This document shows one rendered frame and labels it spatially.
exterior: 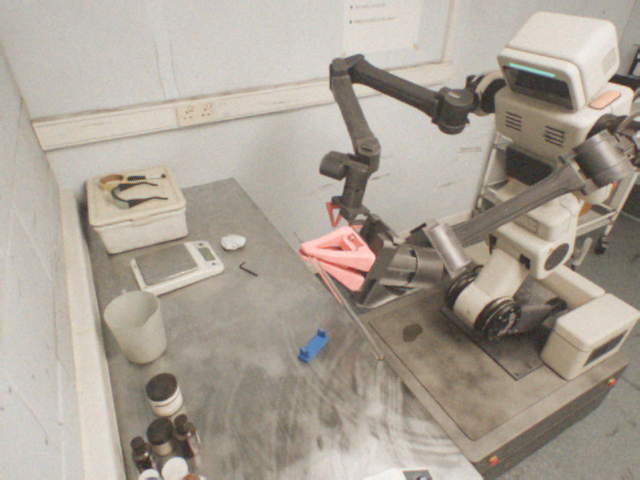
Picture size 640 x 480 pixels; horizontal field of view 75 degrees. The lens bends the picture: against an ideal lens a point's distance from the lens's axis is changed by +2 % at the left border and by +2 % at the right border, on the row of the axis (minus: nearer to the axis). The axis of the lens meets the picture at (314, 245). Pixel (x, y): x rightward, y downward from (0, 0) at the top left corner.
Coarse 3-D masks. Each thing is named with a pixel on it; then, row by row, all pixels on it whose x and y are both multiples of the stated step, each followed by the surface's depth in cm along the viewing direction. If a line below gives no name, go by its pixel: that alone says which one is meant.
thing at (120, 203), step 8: (120, 184) 147; (128, 184) 149; (136, 184) 150; (152, 184) 153; (112, 192) 141; (120, 192) 148; (120, 200) 138; (128, 200) 138; (136, 200) 139; (144, 200) 141; (120, 208) 141; (128, 208) 140
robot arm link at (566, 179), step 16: (592, 144) 84; (560, 160) 90; (560, 176) 88; (576, 176) 87; (592, 176) 88; (608, 176) 84; (624, 176) 83; (528, 192) 91; (544, 192) 90; (560, 192) 89; (496, 208) 94; (512, 208) 93; (528, 208) 92; (464, 224) 98; (480, 224) 96; (496, 224) 95; (464, 240) 98
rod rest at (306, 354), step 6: (318, 330) 112; (318, 336) 112; (324, 336) 111; (312, 342) 111; (318, 342) 111; (324, 342) 111; (300, 348) 106; (306, 348) 109; (312, 348) 109; (318, 348) 109; (300, 354) 107; (306, 354) 106; (312, 354) 108; (306, 360) 106
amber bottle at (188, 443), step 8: (176, 416) 83; (184, 416) 83; (176, 424) 82; (184, 424) 82; (192, 424) 86; (176, 432) 84; (184, 432) 83; (192, 432) 84; (176, 440) 83; (184, 440) 83; (192, 440) 84; (184, 448) 85; (192, 448) 86; (184, 456) 86; (192, 456) 87
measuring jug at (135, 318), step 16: (112, 304) 104; (128, 304) 108; (144, 304) 109; (112, 320) 104; (128, 320) 109; (144, 320) 112; (160, 320) 104; (128, 336) 99; (144, 336) 101; (160, 336) 106; (128, 352) 103; (144, 352) 104; (160, 352) 108
